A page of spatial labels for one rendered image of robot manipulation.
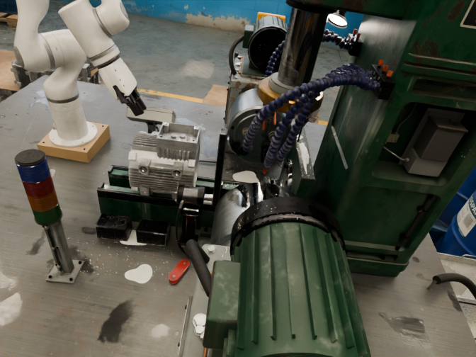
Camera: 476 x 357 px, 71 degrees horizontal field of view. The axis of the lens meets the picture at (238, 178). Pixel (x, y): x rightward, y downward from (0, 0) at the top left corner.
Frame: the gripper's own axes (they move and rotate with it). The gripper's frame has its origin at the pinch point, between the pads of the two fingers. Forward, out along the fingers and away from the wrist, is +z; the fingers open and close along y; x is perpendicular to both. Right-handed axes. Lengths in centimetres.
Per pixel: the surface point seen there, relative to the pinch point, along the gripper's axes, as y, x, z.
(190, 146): 10.9, 13.6, 13.3
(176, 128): 1.4, 8.4, 10.6
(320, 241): 63, 47, 7
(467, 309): 6, 89, 138
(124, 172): 1.4, -18.1, 19.6
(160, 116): -16.1, -3.0, 11.5
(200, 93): -268, -68, 97
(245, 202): 34.8, 29.6, 19.9
